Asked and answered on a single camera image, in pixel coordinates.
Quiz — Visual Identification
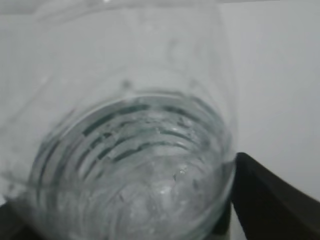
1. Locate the clear green-label water bottle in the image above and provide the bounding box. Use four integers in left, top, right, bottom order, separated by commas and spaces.
0, 0, 237, 240

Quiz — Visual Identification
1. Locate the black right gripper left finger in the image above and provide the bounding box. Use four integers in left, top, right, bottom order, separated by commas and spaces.
0, 203, 38, 240

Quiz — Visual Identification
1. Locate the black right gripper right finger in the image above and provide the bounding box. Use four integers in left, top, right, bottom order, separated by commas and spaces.
231, 152, 320, 240

